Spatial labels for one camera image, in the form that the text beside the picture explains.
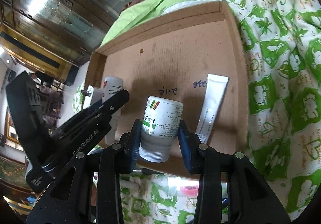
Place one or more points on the white spray bottle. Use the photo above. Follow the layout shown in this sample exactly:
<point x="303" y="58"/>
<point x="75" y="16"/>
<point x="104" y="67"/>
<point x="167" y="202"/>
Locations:
<point x="111" y="86"/>

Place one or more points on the pink rose cream tube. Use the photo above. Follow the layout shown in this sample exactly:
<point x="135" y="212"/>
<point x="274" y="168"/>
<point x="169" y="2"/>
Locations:
<point x="183" y="187"/>

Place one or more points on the white green pill bottle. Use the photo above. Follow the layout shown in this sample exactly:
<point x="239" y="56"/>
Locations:
<point x="159" y="128"/>

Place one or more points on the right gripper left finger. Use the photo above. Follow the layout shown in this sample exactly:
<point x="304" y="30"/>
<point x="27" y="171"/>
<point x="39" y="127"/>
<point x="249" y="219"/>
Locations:
<point x="68" y="198"/>

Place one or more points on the white grey marker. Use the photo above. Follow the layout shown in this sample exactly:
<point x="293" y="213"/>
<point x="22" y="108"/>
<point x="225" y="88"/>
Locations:
<point x="129" y="185"/>

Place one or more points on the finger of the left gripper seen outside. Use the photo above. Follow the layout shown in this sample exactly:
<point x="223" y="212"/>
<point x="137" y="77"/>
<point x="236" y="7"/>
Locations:
<point x="85" y="129"/>

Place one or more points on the brown cardboard tray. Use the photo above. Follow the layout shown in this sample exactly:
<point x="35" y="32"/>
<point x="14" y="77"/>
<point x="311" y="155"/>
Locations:
<point x="171" y="57"/>

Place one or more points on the wooden glass door cabinet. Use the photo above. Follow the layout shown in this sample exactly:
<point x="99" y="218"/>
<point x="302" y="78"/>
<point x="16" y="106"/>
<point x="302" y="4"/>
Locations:
<point x="56" y="37"/>

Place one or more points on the white ointment tube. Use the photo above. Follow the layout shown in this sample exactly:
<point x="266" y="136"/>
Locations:
<point x="214" y="95"/>

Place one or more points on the black gel pen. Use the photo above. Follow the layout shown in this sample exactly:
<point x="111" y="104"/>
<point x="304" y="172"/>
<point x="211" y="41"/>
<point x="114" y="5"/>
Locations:
<point x="144" y="171"/>

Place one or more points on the green white patterned cloth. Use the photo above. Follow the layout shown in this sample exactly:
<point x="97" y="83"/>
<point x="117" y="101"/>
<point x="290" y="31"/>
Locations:
<point x="281" y="42"/>

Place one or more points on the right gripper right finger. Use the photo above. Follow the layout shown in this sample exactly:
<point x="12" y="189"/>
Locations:
<point x="228" y="181"/>

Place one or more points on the white charger block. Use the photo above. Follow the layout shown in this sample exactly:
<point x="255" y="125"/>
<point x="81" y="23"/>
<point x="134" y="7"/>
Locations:
<point x="90" y="96"/>

